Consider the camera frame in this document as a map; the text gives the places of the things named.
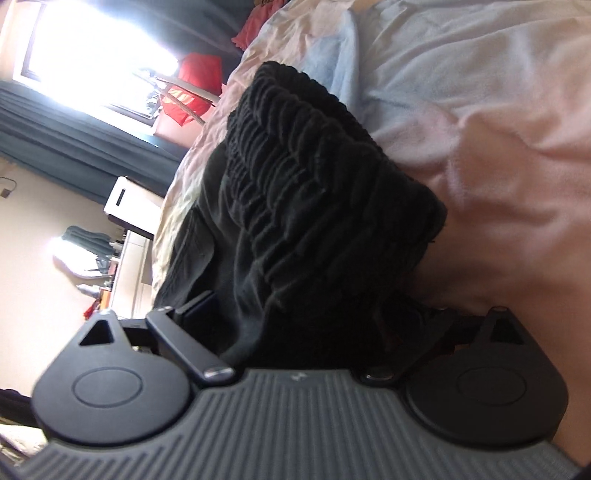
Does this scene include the pink clothes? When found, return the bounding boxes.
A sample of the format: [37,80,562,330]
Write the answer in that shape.
[232,0,284,49]

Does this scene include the white-backed dark chair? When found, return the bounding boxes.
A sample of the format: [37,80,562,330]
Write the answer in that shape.
[102,175,164,241]

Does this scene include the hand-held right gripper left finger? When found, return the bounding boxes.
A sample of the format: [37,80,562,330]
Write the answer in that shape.
[69,291,235,387]

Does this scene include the dark cloth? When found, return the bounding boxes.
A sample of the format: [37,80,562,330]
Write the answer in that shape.
[0,388,40,428]

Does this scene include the white dressing table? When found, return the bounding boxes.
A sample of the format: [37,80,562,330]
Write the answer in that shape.
[108,228,158,319]

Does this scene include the black pants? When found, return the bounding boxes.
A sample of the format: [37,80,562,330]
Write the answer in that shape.
[152,60,448,370]

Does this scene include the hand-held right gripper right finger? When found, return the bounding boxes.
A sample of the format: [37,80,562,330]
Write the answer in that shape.
[360,305,532,387]

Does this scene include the window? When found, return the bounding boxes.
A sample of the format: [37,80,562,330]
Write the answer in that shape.
[11,0,185,127]

